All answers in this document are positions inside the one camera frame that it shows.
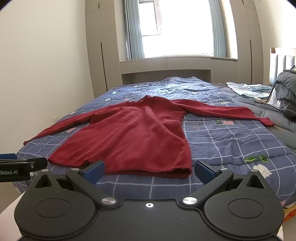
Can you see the red long-sleeved sweater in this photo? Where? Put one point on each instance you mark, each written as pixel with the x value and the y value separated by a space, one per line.
pixel 138 139

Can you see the pale blue curtain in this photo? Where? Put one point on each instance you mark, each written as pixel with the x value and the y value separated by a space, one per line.
pixel 217 30
pixel 134 30

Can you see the grey quilted bedspread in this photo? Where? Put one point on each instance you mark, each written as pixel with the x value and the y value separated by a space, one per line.
pixel 266 114

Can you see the white power strip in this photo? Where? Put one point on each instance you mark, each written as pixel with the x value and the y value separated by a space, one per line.
pixel 257 99

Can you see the beige window seat cabinet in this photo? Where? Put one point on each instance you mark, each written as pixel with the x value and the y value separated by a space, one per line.
pixel 166 66

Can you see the patterned pillow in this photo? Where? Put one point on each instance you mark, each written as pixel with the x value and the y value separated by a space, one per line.
pixel 242 91

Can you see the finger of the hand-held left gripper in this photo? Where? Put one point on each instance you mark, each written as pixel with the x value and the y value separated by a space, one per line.
pixel 8 156
pixel 38 164

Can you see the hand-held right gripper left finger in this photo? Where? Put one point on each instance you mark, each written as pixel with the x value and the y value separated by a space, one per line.
pixel 95 172

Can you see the beige wardrobe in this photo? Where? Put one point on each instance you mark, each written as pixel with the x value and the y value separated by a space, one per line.
pixel 249 46
pixel 97 58

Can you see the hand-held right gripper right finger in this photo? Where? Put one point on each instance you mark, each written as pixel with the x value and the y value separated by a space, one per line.
pixel 203 172

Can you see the grey padded wooden headboard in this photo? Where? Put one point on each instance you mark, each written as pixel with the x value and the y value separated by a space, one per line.
pixel 289 60

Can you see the blue plaid floral quilt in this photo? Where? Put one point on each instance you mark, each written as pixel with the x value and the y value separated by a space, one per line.
pixel 231 143

